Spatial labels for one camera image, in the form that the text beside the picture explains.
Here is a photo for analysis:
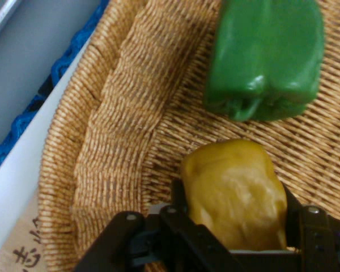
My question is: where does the woven wicker basket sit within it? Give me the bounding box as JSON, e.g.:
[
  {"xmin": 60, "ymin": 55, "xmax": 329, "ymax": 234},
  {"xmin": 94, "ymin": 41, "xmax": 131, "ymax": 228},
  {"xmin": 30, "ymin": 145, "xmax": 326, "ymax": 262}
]
[{"xmin": 37, "ymin": 0, "xmax": 340, "ymax": 272}]

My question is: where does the blue mesh cloth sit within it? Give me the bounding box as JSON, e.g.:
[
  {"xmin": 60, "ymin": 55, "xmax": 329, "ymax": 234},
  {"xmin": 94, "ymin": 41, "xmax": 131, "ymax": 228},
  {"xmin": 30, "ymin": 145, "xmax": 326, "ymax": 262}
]
[{"xmin": 0, "ymin": 0, "xmax": 110, "ymax": 182}]

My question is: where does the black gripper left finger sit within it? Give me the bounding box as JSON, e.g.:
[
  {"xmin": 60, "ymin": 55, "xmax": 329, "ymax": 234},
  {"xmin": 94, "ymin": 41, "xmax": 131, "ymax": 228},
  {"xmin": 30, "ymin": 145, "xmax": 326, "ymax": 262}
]
[{"xmin": 74, "ymin": 178, "xmax": 233, "ymax": 272}]

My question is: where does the wooden cutting board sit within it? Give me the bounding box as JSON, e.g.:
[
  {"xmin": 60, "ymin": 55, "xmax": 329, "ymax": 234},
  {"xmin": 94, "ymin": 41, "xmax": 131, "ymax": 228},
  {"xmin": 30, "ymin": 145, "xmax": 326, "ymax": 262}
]
[{"xmin": 0, "ymin": 191, "xmax": 49, "ymax": 272}]

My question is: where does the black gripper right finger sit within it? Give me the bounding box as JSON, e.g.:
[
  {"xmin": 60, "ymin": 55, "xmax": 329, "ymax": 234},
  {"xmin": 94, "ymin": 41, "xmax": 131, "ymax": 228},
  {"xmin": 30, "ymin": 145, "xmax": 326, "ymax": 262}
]
[{"xmin": 283, "ymin": 184, "xmax": 340, "ymax": 272}]

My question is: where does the green bell pepper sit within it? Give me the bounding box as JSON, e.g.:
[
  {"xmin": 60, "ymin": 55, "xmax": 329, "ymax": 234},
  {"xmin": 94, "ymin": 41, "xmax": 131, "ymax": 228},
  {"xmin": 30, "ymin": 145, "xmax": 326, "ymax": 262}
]
[{"xmin": 202, "ymin": 0, "xmax": 326, "ymax": 123}]

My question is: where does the horizontal aluminium frame rail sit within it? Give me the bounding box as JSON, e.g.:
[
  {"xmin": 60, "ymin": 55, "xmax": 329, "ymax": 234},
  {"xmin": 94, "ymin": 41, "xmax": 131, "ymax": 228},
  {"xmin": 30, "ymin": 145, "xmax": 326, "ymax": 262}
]
[{"xmin": 0, "ymin": 0, "xmax": 21, "ymax": 48}]

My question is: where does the yellow bell pepper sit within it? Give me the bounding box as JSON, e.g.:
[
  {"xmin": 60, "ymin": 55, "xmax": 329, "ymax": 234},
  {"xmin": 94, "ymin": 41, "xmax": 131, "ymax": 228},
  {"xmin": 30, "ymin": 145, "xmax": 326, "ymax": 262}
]
[{"xmin": 180, "ymin": 138, "xmax": 289, "ymax": 252}]

